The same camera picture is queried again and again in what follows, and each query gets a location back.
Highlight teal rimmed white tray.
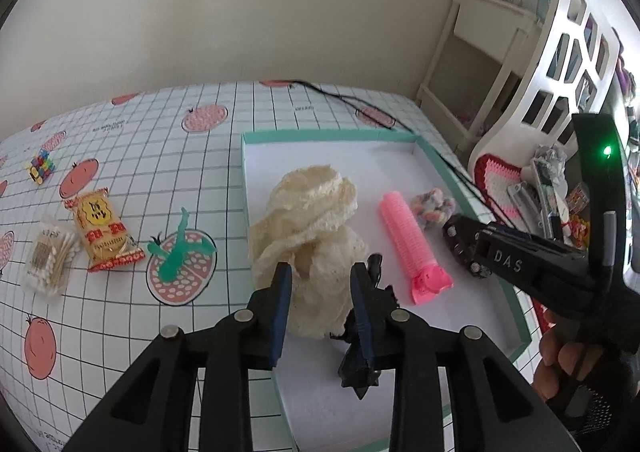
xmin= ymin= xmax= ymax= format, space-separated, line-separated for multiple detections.
xmin=242 ymin=129 xmax=532 ymax=451

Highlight red yellow snack packet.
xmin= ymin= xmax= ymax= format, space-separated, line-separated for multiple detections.
xmin=64 ymin=188 xmax=145 ymax=272

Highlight black cable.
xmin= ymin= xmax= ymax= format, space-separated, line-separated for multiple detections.
xmin=286 ymin=78 xmax=522 ymax=228

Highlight colourful bead bracelet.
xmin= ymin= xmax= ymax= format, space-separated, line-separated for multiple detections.
xmin=25 ymin=147 xmax=58 ymax=186

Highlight cotton swabs bag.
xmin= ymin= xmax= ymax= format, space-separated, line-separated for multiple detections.
xmin=21 ymin=215 xmax=80 ymax=297

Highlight green plastic hair clip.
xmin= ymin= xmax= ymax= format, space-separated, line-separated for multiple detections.
xmin=146 ymin=207 xmax=217 ymax=283

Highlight right gloved hand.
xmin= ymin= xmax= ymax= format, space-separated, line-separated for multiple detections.
xmin=533 ymin=309 xmax=639 ymax=450

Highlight white cutout headboard shelf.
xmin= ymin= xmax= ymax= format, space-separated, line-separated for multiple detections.
xmin=468 ymin=0 xmax=620 ymax=171

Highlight white side shelf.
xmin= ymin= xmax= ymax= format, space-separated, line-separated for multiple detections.
xmin=416 ymin=0 xmax=541 ymax=157

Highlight small orange toy figures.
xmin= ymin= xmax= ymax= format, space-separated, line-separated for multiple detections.
xmin=566 ymin=181 xmax=590 ymax=250

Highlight pomegranate print grid bedsheet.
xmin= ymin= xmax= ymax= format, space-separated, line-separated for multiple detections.
xmin=1 ymin=83 xmax=444 ymax=451

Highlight pastel scrunchie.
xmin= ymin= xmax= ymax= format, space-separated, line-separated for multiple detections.
xmin=409 ymin=188 xmax=456 ymax=229

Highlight cream mesh bath sponge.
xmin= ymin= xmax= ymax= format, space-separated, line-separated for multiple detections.
xmin=248 ymin=165 xmax=369 ymax=339

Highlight pink hair roller clip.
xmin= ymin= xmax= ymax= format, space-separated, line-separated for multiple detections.
xmin=378 ymin=191 xmax=454 ymax=305

